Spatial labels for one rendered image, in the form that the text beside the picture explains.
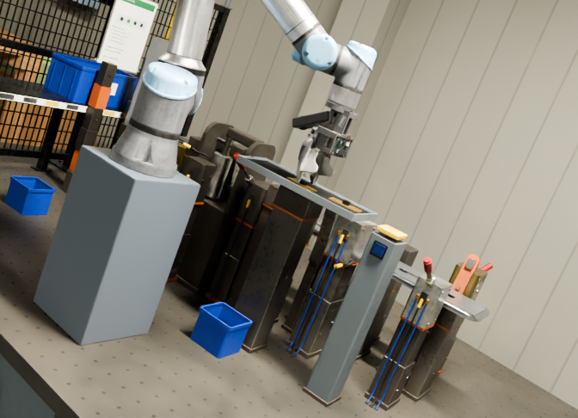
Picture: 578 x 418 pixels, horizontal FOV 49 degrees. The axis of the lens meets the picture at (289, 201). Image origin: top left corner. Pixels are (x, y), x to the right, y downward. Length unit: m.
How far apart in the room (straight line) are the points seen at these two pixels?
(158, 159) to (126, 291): 0.31
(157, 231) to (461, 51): 2.58
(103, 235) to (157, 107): 0.30
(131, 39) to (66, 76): 0.43
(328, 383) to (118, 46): 1.65
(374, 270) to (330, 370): 0.27
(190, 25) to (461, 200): 2.36
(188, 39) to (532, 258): 2.41
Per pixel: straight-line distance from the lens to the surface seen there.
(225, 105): 4.54
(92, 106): 2.37
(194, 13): 1.54
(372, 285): 1.50
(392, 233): 1.48
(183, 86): 1.40
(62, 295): 1.54
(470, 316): 1.73
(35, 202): 2.13
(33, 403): 1.57
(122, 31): 2.69
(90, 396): 1.35
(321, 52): 1.38
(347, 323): 1.54
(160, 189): 1.40
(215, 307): 1.68
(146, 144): 1.41
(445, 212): 3.62
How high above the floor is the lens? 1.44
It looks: 12 degrees down
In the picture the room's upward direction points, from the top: 21 degrees clockwise
